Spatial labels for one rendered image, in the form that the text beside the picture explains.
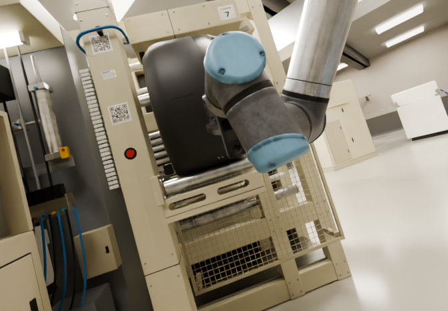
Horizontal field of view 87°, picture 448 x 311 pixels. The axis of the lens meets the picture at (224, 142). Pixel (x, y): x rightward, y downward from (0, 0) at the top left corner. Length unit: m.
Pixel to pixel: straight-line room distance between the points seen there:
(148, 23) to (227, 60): 1.10
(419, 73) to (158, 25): 12.82
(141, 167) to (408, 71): 13.20
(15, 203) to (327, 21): 0.92
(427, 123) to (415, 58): 6.05
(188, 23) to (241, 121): 1.11
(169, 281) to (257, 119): 0.79
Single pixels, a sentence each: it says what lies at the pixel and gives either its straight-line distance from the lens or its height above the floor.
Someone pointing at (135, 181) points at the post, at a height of 0.96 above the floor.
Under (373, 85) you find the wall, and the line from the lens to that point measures 13.75.
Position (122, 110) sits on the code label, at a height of 1.23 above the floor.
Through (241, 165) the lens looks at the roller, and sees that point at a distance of 0.87.
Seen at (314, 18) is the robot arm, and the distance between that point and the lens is 0.47.
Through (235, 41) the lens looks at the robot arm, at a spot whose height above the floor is 1.09.
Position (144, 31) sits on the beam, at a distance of 1.41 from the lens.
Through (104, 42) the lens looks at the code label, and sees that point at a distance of 1.12.
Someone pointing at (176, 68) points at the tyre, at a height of 1.26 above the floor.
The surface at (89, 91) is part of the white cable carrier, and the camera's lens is 1.07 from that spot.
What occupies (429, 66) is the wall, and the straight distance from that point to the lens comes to 13.65.
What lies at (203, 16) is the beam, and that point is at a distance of 1.45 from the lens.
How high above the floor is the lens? 0.93
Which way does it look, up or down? 4 degrees up
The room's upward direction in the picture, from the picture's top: 17 degrees counter-clockwise
